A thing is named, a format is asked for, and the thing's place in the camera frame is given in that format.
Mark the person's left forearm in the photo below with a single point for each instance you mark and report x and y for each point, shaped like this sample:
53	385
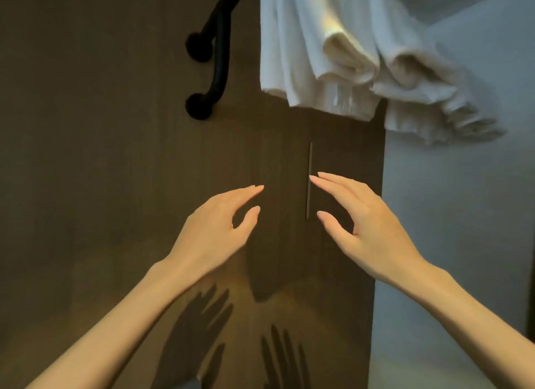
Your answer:
104	334

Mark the black towel rail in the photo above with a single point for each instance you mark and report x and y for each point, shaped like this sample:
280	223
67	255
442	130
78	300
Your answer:
219	46

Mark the wooden back panel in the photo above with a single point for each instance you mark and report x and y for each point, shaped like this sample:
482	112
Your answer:
104	171

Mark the person's left hand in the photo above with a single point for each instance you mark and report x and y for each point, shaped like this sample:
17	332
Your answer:
209	238

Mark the person's right hand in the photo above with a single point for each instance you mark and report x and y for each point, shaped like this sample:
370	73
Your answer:
376	238

